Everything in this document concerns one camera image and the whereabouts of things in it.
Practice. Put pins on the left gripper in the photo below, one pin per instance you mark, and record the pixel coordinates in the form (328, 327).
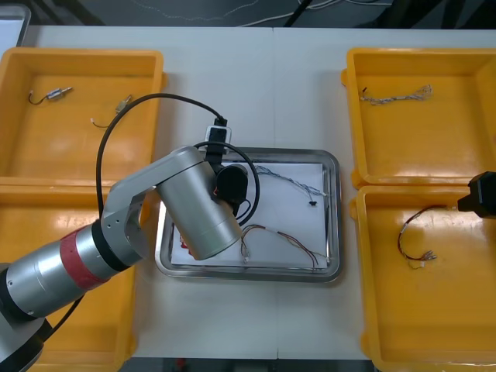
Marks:
(239, 208)

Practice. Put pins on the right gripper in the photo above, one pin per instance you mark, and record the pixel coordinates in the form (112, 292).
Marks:
(482, 193)

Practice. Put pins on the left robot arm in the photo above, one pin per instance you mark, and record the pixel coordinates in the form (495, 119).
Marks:
(197, 201)

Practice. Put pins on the round red circuit board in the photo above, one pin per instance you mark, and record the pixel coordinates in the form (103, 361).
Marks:
(183, 243)

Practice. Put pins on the steel tray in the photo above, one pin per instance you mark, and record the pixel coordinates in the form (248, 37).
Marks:
(271, 276)
(9, 31)

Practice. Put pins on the yellow-orange plastic bin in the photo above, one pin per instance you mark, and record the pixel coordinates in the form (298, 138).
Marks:
(426, 310)
(97, 321)
(58, 147)
(407, 155)

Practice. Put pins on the small metal solenoid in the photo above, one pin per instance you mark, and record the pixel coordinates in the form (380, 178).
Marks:
(55, 93)
(123, 104)

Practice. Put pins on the black pole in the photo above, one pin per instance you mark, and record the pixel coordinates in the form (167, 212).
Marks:
(298, 13)

